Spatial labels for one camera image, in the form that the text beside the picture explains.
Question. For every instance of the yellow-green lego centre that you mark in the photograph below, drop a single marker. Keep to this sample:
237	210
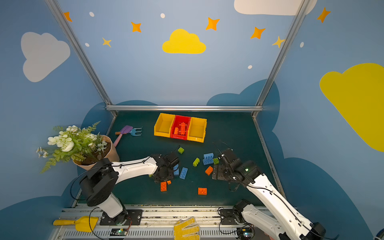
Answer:
196	162

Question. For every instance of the yellow toy shovel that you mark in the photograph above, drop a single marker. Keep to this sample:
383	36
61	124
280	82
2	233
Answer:
83	224

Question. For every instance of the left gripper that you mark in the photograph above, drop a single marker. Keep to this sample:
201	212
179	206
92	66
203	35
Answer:
169	163

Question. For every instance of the yellow bin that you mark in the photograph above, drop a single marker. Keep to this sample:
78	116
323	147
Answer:
197	130
163	125

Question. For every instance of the right circuit board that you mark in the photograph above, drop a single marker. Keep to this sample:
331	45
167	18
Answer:
244	233

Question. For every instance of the blue toy rake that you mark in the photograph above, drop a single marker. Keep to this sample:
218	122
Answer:
135	132

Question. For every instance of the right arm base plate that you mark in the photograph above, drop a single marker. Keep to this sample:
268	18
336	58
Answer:
231	217

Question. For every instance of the light blue lego upper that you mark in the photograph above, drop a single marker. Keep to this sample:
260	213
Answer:
209	156

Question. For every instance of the blue lego left upside-down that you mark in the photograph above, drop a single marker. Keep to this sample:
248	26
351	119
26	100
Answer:
183	173

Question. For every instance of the long orange lego assembly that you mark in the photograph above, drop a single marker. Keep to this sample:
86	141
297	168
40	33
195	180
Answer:
183	129

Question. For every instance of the flower pot with plant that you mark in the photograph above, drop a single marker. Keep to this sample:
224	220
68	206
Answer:
82	146

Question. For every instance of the left circuit board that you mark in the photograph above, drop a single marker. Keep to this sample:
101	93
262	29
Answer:
119	232

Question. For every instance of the circuit board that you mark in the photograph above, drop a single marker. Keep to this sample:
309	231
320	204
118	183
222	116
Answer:
244	233
119	232

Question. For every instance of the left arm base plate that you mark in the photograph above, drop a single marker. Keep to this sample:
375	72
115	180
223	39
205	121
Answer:
125	218

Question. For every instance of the blue lego upside down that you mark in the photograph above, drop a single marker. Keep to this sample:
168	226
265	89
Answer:
208	161

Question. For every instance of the red middle bin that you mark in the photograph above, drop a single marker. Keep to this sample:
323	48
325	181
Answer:
176	124

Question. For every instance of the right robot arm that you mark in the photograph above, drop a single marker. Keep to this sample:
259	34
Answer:
284	222

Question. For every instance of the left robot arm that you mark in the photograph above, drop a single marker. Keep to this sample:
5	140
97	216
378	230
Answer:
98	184

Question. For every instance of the orange lego front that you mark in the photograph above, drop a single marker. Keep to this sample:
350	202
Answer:
202	191

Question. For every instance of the left yellow bin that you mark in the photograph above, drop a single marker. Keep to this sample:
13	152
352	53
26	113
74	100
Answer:
163	125

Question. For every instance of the purple toy shovel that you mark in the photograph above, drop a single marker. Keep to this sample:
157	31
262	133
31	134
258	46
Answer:
125	130

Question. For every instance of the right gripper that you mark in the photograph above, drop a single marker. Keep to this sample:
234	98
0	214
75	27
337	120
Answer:
224	164

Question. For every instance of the blue lego left studs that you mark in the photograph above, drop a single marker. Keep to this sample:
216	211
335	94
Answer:
176	170

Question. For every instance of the right yellow bin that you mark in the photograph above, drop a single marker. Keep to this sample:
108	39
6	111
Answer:
197	130

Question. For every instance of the small green lego top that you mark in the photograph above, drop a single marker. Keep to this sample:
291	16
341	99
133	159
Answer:
181	150

